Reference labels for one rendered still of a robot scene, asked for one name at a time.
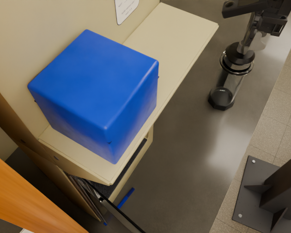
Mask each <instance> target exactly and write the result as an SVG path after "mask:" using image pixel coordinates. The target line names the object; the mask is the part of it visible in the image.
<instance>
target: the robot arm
mask: <svg viewBox="0 0 291 233"><path fill-rule="evenodd" d="M290 12H291V0H229V1H226V2H224V4H223V8H222V15H223V18H230V17H234V16H238V15H243V14H247V13H251V16H250V19H249V23H248V25H247V29H246V31H245V34H244V37H243V40H244V43H243V46H242V48H241V50H242V54H243V55H245V54H246V53H247V51H248V50H263V49H264V48H265V47H266V45H265V44H264V43H263V42H262V41H261V37H265V36H266V35H267V33H269V34H270V35H271V36H277V37H279V36H280V34H281V32H282V30H283V29H284V27H285V25H286V23H287V21H288V16H289V14H290Z"/></svg>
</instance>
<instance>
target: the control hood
mask: <svg viewBox="0 0 291 233"><path fill-rule="evenodd" d="M218 27H219V25H218V24H217V23H215V22H212V21H210V20H207V19H204V18H201V17H199V16H196V15H193V14H191V13H188V12H186V11H183V10H180V9H178V8H175V7H172V6H169V5H167V4H164V3H162V2H161V3H159V4H158V5H157V6H156V7H155V8H154V9H153V11H152V12H151V13H150V14H149V15H148V16H147V17H146V18H145V20H144V21H143V22H142V23H141V24H140V25H139V26H138V27H137V28H136V30H135V31H134V32H133V33H132V34H131V35H130V36H129V37H128V38H127V40H126V41H125V42H124V43H123V44H122V45H125V46H127V47H129V48H131V49H134V50H136V51H138V52H140V53H142V54H145V55H147V56H149V57H151V58H154V59H156V60H158V62H159V69H158V76H159V78H158V91H157V105H156V108H155V109H154V111H153V112H152V113H151V115H150V116H149V117H148V119H147V121H146V122H145V123H144V125H143V126H142V128H141V129H140V131H139V132H138V134H137V135H136V136H135V138H134V139H133V141H132V142H131V144H130V145H129V146H128V148H127V149H126V151H125V152H124V154H123V155H122V156H121V158H120V159H119V161H118V162H117V163H116V164H115V165H114V164H112V163H110V162H108V161H107V160H105V159H103V158H102V157H100V156H98V155H97V154H95V153H93V152H92V151H90V150H88V149H87V148H85V147H83V146H82V145H80V144H78V143H76V142H75V141H73V140H71V139H70V138H68V137H66V136H65V135H63V134H61V133H60V132H58V131H56V130H55V129H53V128H52V127H51V125H49V126H48V127H47V128H46V129H45V130H44V131H43V132H42V134H41V135H40V136H39V137H38V139H39V140H38V141H39V143H40V144H41V145H42V147H43V148H44V149H45V151H46V152H47V153H48V154H49V156H50V157H51V159H52V160H53V161H54V162H55V163H56V165H57V166H58V167H59V168H60V169H62V170H63V171H65V172H67V173H68V174H71V175H74V176H77V177H80V178H84V179H88V180H90V181H94V182H97V183H100V184H104V185H107V186H110V185H113V183H114V182H115V181H116V179H117V178H118V176H119V175H120V173H121V171H122V170H123V168H124V167H125V166H126V164H127V163H128V161H129V160H130V158H131V157H132V155H133V154H134V152H135V151H136V149H137V148H138V146H139V145H140V143H141V142H142V141H143V139H144V137H145V136H146V134H147V133H148V131H149V130H150V128H151V127H152V125H153V124H154V123H155V121H156V120H157V118H158V117H159V115H160V114H161V112H162V111H163V109H164V108H165V106H166V105H167V103H168V102H169V100H170V99H171V97H172V96H173V94H174V93H175V91H176V90H177V88H178V87H179V85H180V84H181V82H182V81H183V79H184V78H185V77H186V75H187V74H188V72H189V71H190V69H191V67H192V66H193V65H194V63H195V62H196V60H197V59H198V57H199V56H200V54H201V53H202V51H203V50H204V48H205V47H206V45H207V44H208V42H209V41H210V39H211V38H212V36H213V35H214V33H215V32H216V30H217V29H218Z"/></svg>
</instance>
